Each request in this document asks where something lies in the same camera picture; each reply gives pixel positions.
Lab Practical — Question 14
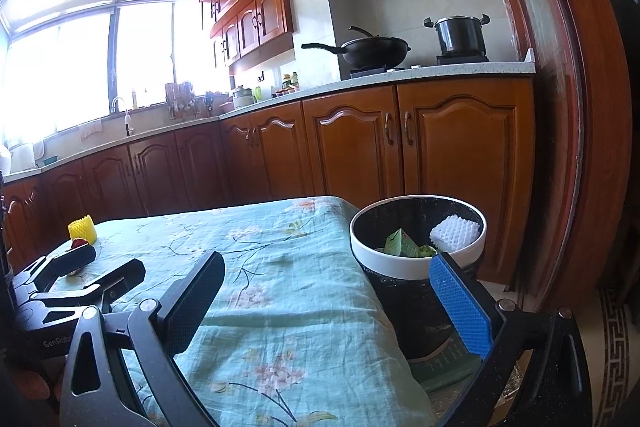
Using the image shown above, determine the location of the sink faucet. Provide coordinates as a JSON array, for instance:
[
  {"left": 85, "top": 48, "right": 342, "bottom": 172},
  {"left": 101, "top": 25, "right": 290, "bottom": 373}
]
[{"left": 111, "top": 96, "right": 133, "bottom": 138}]

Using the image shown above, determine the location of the yellow foam fruit net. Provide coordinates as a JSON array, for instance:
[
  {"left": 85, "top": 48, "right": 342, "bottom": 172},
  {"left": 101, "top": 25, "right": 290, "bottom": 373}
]
[{"left": 68, "top": 214, "right": 97, "bottom": 244}]

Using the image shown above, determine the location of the white kitchen countertop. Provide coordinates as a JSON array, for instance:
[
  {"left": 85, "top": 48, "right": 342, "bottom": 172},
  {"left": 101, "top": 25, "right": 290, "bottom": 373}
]
[{"left": 0, "top": 61, "right": 537, "bottom": 182}]

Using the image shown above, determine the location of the green snack packet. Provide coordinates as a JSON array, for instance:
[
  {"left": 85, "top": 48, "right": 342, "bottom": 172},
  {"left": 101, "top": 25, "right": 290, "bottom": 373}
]
[{"left": 382, "top": 228, "right": 422, "bottom": 258}]

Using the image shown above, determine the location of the gas stove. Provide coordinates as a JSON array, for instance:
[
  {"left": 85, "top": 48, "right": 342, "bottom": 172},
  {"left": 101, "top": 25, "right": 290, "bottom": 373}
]
[{"left": 348, "top": 54, "right": 493, "bottom": 80}]

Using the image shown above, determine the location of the floral teal tablecloth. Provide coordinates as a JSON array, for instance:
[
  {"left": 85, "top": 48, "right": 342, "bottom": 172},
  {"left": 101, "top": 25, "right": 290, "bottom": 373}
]
[{"left": 15, "top": 196, "right": 436, "bottom": 427}]

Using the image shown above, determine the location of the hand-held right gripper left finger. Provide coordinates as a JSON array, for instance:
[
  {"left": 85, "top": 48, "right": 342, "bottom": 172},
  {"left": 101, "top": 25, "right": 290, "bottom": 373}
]
[{"left": 59, "top": 251, "right": 226, "bottom": 427}]

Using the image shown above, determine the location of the white rimmed black trash bin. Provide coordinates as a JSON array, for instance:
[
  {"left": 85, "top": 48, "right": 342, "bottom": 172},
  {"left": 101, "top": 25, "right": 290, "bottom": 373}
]
[{"left": 349, "top": 194, "right": 488, "bottom": 360}]

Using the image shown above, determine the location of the black cooking pot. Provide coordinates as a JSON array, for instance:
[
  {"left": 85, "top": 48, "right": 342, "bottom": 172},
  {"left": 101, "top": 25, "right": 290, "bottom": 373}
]
[{"left": 424, "top": 13, "right": 491, "bottom": 58}]

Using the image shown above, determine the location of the kitchen window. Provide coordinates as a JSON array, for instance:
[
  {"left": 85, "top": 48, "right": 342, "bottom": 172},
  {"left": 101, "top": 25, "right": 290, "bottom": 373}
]
[{"left": 0, "top": 0, "right": 221, "bottom": 142}]

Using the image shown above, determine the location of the wooden lower kitchen cabinet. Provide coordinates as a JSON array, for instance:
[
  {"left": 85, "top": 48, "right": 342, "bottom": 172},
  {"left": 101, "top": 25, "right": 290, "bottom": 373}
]
[{"left": 0, "top": 74, "right": 536, "bottom": 285}]

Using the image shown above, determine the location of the large white foam fruit net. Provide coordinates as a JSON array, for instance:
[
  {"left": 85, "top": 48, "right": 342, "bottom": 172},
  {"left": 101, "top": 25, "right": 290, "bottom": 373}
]
[{"left": 430, "top": 214, "right": 482, "bottom": 253}]

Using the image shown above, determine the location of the cluster of condiment jars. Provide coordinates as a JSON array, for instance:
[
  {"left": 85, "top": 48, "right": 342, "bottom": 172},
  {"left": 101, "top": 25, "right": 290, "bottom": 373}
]
[{"left": 272, "top": 72, "right": 301, "bottom": 98}]

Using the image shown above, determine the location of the white electric cooker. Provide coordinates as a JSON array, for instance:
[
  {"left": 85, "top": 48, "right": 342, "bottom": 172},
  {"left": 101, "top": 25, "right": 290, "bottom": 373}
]
[{"left": 231, "top": 86, "right": 257, "bottom": 110}]

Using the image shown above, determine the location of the wooden glass door frame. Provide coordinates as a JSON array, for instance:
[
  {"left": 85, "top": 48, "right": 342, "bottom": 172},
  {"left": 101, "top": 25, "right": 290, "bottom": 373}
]
[{"left": 470, "top": 0, "right": 640, "bottom": 308}]

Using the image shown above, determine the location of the patterned floor rug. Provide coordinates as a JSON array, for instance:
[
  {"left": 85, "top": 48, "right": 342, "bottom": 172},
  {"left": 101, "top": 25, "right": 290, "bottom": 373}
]
[{"left": 597, "top": 287, "right": 631, "bottom": 427}]

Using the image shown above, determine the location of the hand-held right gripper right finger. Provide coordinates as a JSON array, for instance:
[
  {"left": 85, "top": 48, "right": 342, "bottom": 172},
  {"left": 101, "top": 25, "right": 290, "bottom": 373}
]
[{"left": 429, "top": 252, "right": 593, "bottom": 427}]

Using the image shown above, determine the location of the green printed floor mat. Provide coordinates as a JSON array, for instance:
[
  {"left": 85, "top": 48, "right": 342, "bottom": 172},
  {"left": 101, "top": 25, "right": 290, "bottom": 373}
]
[{"left": 410, "top": 337, "right": 481, "bottom": 393}]

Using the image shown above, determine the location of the black wok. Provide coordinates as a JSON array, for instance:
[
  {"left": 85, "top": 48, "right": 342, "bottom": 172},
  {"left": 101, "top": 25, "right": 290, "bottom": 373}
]
[{"left": 301, "top": 26, "right": 412, "bottom": 70}]

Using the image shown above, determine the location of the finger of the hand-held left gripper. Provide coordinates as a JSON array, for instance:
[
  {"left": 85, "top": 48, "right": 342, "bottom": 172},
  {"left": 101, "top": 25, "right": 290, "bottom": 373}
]
[
  {"left": 12, "top": 247, "right": 97, "bottom": 293},
  {"left": 31, "top": 258, "right": 147, "bottom": 314}
]

